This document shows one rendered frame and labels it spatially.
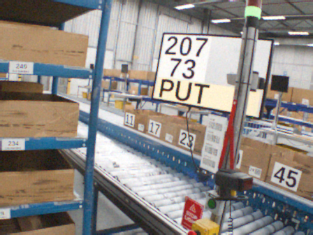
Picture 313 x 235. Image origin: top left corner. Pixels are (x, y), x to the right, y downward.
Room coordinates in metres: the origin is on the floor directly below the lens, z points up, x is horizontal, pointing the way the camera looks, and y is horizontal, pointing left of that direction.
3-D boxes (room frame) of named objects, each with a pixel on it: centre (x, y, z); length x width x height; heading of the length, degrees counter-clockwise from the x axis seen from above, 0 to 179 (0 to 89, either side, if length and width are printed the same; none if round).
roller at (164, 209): (1.37, -0.21, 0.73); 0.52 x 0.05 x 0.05; 129
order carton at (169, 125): (2.26, -0.08, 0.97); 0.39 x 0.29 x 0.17; 39
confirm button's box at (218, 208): (0.89, -0.21, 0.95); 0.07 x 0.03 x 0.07; 39
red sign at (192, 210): (0.95, -0.17, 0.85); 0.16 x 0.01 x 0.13; 39
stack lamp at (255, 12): (0.91, -0.23, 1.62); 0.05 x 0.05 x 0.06
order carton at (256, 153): (1.65, -0.57, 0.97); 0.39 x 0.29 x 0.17; 38
